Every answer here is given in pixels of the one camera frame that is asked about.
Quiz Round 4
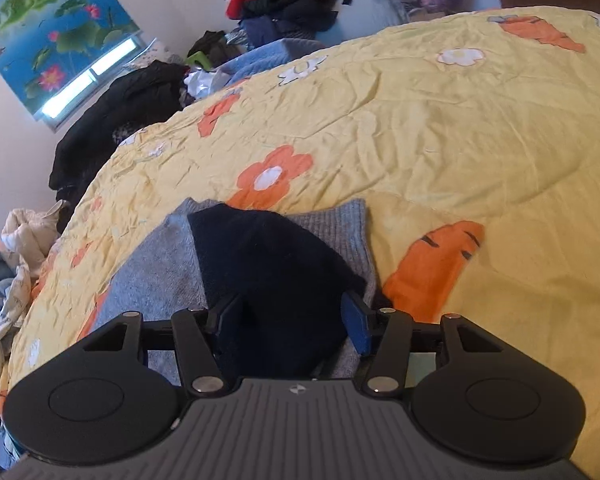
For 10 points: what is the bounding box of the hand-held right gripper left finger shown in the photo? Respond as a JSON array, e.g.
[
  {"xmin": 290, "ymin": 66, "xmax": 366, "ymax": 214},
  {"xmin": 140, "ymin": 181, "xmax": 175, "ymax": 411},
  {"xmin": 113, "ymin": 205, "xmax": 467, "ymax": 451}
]
[{"xmin": 82, "ymin": 294, "xmax": 245, "ymax": 397}]

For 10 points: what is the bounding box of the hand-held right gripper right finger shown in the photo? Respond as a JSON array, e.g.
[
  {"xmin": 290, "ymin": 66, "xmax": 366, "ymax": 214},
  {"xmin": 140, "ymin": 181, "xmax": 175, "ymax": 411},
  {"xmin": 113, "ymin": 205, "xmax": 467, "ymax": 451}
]
[{"xmin": 341, "ymin": 290, "xmax": 506, "ymax": 396}]

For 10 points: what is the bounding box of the navy and grey sweater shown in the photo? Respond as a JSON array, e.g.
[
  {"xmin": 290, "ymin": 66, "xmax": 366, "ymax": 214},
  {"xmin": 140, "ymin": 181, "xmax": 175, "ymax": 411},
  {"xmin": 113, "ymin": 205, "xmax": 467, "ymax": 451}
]
[{"xmin": 87, "ymin": 197, "xmax": 381, "ymax": 381}]

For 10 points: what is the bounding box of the cream clothes pile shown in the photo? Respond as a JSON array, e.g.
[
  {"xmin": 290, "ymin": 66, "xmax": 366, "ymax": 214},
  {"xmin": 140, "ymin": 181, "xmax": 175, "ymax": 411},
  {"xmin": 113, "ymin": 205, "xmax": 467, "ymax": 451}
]
[{"xmin": 0, "ymin": 200, "xmax": 72, "ymax": 411}]

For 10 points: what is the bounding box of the yellow carrot print blanket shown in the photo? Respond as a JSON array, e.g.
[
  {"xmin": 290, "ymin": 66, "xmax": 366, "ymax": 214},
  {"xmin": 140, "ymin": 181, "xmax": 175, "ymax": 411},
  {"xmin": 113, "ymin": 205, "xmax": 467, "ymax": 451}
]
[{"xmin": 0, "ymin": 6, "xmax": 600, "ymax": 480}]

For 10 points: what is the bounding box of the dark patterned cloth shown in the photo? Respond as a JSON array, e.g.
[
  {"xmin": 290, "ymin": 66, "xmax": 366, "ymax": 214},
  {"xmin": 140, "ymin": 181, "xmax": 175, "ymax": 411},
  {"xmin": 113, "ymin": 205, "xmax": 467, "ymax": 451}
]
[{"xmin": 111, "ymin": 120, "xmax": 143, "ymax": 145}]

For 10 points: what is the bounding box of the black padded jacket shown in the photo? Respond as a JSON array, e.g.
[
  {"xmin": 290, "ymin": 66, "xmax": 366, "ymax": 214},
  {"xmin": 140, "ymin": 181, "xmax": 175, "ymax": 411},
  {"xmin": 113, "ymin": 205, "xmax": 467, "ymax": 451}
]
[{"xmin": 49, "ymin": 60, "xmax": 191, "ymax": 207}]

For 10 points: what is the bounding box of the white crumpled cloth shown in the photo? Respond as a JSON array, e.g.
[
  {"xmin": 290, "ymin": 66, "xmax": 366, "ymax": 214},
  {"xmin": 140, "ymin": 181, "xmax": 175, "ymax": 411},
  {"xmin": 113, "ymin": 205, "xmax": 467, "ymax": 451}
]
[{"xmin": 183, "ymin": 68, "xmax": 232, "ymax": 100}]

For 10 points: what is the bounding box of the light blue fleece blanket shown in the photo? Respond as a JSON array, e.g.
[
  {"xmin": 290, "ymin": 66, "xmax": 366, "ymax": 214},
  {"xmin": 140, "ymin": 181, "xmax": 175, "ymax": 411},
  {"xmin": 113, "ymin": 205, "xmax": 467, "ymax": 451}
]
[{"xmin": 219, "ymin": 37, "xmax": 327, "ymax": 90}]

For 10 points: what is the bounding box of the window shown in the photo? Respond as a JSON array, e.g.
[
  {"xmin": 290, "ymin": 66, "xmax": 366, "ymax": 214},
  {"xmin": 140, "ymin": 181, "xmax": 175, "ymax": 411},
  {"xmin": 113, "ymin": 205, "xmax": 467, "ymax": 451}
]
[{"xmin": 34, "ymin": 36, "xmax": 145, "ymax": 122}]

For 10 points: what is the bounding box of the dark olive garment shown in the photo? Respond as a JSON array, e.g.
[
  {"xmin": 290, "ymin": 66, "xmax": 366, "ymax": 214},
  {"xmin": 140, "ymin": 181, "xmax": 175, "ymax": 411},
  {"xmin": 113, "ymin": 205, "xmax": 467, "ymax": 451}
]
[{"xmin": 187, "ymin": 30, "xmax": 245, "ymax": 65}]

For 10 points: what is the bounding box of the dark navy garment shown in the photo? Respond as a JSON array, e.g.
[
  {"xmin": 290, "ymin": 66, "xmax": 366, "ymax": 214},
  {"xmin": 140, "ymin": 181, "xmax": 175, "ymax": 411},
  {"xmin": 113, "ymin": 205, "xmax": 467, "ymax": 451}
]
[{"xmin": 241, "ymin": 0, "xmax": 342, "ymax": 41}]

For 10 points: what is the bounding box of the lotus print window blind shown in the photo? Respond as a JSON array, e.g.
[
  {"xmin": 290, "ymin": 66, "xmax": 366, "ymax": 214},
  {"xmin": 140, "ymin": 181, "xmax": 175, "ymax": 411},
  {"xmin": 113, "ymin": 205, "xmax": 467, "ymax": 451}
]
[{"xmin": 0, "ymin": 0, "xmax": 142, "ymax": 111}]

